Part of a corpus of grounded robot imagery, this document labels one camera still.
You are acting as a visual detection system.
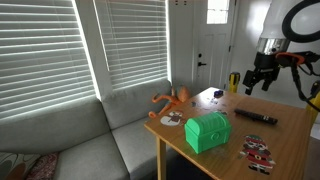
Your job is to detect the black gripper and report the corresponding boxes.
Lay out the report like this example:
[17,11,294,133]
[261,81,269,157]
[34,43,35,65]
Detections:
[242,51,282,96]

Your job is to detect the black TV remote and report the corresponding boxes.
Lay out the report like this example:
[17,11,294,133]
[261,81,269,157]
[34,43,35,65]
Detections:
[234,108,279,126]

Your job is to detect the white door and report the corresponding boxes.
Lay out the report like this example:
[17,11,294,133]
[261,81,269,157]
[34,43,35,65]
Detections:
[191,0,238,95]

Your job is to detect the green treasure chest box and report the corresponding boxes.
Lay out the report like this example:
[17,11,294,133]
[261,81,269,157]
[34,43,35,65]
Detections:
[184,111,233,155]

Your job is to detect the pirate Santa sticker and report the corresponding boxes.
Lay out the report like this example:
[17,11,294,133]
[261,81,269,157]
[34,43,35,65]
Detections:
[239,134,277,176]

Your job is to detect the orange octopus plush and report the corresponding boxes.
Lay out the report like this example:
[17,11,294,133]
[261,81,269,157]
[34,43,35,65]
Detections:
[148,84,192,120]

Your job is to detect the snowman sticker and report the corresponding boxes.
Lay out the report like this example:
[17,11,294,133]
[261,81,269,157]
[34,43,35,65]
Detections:
[159,109,187,128]

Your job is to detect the wooden table leg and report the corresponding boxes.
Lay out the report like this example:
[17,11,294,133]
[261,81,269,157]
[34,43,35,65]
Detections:
[155,136,167,180]

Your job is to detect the narrow white window blind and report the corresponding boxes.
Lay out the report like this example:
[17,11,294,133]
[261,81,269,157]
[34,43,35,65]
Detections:
[93,0,169,91]

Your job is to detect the grey sofa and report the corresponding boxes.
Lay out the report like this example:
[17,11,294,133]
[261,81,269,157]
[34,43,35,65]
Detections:
[0,78,178,180]

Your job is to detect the wide white window blind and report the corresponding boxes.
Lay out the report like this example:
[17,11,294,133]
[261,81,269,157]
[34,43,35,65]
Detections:
[0,0,98,121]

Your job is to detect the red patterned cushion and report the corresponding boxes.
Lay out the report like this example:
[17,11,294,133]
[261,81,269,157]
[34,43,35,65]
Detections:
[25,152,60,180]

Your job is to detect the patterned cream cushion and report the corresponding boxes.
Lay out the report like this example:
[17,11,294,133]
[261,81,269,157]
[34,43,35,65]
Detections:
[0,151,41,180]

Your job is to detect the yellow black post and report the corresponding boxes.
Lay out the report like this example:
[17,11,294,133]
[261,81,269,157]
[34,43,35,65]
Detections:
[228,71,241,94]
[305,79,320,125]

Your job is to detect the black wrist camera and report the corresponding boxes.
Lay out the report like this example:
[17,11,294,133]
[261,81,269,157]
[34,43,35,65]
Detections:
[293,50,320,65]

